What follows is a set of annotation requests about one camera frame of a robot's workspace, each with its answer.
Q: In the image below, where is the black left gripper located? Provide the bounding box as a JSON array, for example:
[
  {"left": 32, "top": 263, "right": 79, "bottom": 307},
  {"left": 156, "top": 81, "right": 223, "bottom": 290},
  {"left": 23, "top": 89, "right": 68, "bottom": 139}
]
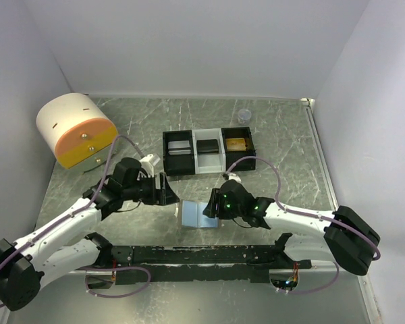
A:
[{"left": 123, "top": 172, "right": 180, "bottom": 206}]

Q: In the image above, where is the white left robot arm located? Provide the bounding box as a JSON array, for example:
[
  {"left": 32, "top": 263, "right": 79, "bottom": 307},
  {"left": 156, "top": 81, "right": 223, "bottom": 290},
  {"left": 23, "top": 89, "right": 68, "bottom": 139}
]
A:
[{"left": 0, "top": 158, "right": 180, "bottom": 311}]

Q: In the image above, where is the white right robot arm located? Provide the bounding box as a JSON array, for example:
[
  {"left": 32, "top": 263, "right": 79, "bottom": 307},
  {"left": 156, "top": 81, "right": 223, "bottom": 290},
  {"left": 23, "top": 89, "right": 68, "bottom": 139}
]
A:
[{"left": 203, "top": 180, "right": 381, "bottom": 276}]

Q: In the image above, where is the silver cards stack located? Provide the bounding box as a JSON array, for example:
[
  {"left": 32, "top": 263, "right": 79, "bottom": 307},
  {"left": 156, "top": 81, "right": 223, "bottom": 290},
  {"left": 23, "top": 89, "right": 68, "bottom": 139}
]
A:
[{"left": 167, "top": 140, "right": 192, "bottom": 155}]

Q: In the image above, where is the black cards stack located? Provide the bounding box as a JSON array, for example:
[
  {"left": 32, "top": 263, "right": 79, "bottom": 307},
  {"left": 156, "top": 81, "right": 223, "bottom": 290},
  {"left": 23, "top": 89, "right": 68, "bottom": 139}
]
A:
[{"left": 196, "top": 138, "right": 219, "bottom": 155}]

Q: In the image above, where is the gold cards stack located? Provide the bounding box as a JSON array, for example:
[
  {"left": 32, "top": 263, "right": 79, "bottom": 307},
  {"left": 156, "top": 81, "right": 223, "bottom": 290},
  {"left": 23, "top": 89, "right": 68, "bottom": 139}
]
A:
[{"left": 225, "top": 137, "right": 248, "bottom": 152}]

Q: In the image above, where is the black left tray compartment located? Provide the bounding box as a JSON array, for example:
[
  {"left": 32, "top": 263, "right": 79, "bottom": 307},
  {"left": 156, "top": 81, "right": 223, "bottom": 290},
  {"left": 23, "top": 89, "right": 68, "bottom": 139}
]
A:
[{"left": 163, "top": 130, "right": 196, "bottom": 176}]

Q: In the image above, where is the black tray compartment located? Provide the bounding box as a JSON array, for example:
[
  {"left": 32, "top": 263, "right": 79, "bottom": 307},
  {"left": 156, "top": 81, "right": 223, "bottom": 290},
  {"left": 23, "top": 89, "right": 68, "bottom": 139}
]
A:
[
  {"left": 163, "top": 130, "right": 196, "bottom": 176},
  {"left": 221, "top": 126, "right": 256, "bottom": 169}
]

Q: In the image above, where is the white middle tray compartment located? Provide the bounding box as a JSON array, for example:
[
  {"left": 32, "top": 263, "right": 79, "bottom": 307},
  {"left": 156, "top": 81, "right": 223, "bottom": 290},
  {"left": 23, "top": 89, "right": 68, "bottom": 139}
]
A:
[{"left": 192, "top": 128, "right": 226, "bottom": 175}]

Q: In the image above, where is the black right tray compartment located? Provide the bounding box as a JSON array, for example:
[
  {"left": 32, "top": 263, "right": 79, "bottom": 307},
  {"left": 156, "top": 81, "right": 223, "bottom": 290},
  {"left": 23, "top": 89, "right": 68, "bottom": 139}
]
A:
[{"left": 221, "top": 126, "right": 256, "bottom": 169}]

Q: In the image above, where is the small clear plastic cup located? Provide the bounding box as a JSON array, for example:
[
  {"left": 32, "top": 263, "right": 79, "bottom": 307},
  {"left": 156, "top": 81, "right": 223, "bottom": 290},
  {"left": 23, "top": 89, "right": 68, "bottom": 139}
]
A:
[{"left": 237, "top": 109, "right": 252, "bottom": 126}]

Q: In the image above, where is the white orange yellow drawer cabinet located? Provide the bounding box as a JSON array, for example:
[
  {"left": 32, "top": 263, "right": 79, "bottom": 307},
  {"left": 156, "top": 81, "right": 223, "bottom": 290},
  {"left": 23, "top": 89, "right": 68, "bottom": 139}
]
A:
[{"left": 36, "top": 93, "right": 118, "bottom": 173}]

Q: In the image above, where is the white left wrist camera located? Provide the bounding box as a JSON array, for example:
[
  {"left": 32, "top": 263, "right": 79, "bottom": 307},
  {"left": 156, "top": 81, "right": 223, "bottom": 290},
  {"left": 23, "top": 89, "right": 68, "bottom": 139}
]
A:
[{"left": 139, "top": 153, "right": 161, "bottom": 177}]

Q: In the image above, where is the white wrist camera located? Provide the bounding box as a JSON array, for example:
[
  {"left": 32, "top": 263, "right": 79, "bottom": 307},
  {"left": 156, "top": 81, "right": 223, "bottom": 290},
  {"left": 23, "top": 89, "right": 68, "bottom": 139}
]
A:
[
  {"left": 222, "top": 172, "right": 242, "bottom": 183},
  {"left": 139, "top": 153, "right": 161, "bottom": 177}
]

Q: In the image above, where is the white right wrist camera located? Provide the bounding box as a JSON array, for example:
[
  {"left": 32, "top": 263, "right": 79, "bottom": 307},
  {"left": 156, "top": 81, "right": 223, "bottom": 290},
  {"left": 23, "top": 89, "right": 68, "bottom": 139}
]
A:
[{"left": 222, "top": 172, "right": 242, "bottom": 183}]

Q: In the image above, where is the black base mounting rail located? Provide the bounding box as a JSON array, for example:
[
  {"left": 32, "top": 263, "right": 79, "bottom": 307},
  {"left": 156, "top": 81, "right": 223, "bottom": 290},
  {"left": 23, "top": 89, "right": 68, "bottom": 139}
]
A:
[{"left": 86, "top": 244, "right": 311, "bottom": 285}]

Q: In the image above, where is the aluminium frame rail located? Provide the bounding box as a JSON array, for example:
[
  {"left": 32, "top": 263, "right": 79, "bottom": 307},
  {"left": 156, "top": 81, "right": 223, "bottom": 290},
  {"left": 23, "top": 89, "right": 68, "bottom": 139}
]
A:
[{"left": 300, "top": 97, "right": 369, "bottom": 273}]

